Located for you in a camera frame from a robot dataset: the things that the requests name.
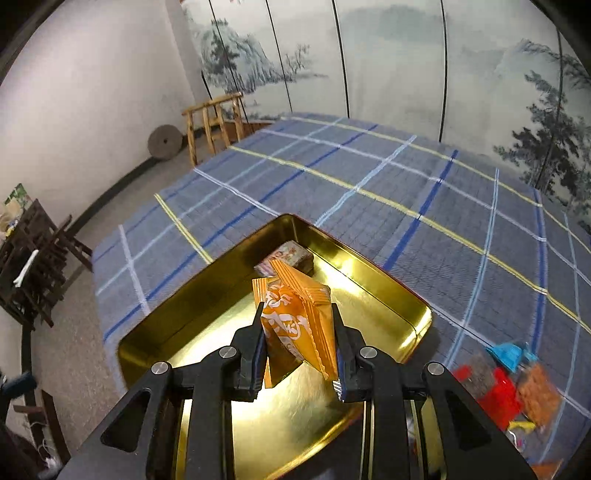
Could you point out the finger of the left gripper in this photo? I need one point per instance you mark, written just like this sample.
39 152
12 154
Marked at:
17 386

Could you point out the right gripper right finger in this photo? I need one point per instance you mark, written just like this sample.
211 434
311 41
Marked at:
419 423

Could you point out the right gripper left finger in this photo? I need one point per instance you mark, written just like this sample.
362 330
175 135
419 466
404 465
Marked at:
139 437

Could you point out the red snack package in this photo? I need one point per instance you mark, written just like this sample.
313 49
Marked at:
493 391

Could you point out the clear bag orange snacks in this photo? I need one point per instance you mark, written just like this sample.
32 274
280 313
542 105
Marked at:
539 397

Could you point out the blue candy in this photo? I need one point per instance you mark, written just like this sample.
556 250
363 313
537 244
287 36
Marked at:
513 356

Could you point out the orange yellow snack packet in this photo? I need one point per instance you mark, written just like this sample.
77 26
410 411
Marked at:
298 323

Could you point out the grey brown snack bar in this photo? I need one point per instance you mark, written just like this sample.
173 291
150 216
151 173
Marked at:
292 254

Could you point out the yellow cake packet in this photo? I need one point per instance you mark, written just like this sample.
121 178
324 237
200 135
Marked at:
524 427

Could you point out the clear bag fried snacks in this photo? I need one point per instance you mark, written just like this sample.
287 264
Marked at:
547 470

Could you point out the dark wooden side rack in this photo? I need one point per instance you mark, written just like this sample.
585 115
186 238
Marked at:
33 262

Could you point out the gold toffee tin box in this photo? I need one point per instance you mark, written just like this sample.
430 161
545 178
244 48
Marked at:
288 423

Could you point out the blue plaid tablecloth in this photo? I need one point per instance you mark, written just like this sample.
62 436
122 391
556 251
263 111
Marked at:
497 259

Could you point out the round stone millstone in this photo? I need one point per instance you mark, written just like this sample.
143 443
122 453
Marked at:
164 142

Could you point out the painted landscape folding screen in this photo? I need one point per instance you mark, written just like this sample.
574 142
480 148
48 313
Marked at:
495 78

